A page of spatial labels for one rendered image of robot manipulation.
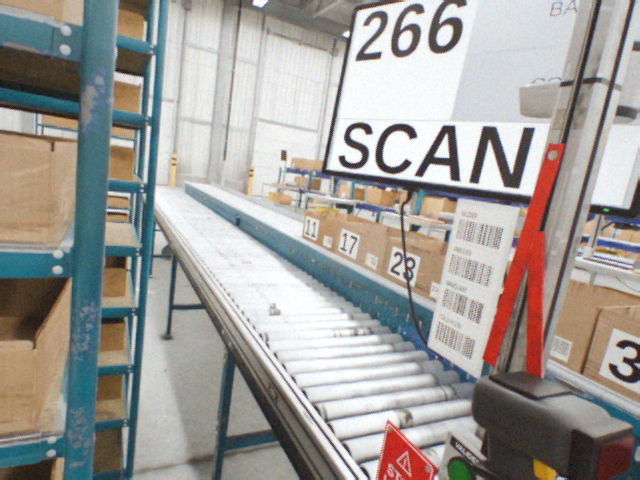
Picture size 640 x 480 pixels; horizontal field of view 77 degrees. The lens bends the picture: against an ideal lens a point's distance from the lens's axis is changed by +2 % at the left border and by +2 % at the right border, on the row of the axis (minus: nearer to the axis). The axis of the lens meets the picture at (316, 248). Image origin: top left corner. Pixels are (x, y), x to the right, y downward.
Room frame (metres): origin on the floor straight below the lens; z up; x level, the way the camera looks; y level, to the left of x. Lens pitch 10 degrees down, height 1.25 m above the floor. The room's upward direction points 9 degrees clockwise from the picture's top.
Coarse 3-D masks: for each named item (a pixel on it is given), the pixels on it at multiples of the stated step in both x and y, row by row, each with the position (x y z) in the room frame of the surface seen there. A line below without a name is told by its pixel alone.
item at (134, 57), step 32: (128, 0) 1.47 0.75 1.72; (160, 0) 1.24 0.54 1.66; (160, 32) 1.23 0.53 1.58; (128, 64) 1.48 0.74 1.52; (160, 64) 1.24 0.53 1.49; (0, 96) 1.06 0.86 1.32; (32, 96) 1.10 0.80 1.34; (160, 96) 1.24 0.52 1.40; (128, 128) 1.62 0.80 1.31; (128, 224) 1.60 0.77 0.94; (128, 256) 1.22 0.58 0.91; (128, 288) 1.41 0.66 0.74; (128, 320) 1.63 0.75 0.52; (128, 352) 1.32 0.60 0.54; (128, 384) 1.64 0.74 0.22; (96, 416) 1.23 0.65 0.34; (128, 416) 1.25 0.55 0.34; (96, 448) 1.32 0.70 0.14; (128, 448) 1.24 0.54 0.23
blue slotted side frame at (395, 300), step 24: (192, 192) 5.21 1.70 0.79; (240, 216) 3.27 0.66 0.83; (288, 240) 2.28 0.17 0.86; (336, 264) 1.78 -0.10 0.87; (336, 288) 1.80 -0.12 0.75; (360, 288) 1.64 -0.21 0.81; (384, 288) 1.45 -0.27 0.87; (384, 312) 1.48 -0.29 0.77; (408, 312) 1.36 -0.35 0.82; (432, 312) 1.23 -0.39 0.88; (408, 336) 1.34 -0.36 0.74; (432, 360) 1.23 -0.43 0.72
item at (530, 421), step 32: (480, 384) 0.36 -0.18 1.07; (512, 384) 0.34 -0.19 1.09; (544, 384) 0.35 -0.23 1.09; (480, 416) 0.35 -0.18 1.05; (512, 416) 0.33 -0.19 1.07; (544, 416) 0.31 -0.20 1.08; (576, 416) 0.30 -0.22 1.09; (608, 416) 0.31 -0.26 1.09; (512, 448) 0.34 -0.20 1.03; (544, 448) 0.30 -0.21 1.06; (576, 448) 0.28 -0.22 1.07; (608, 448) 0.28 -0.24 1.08
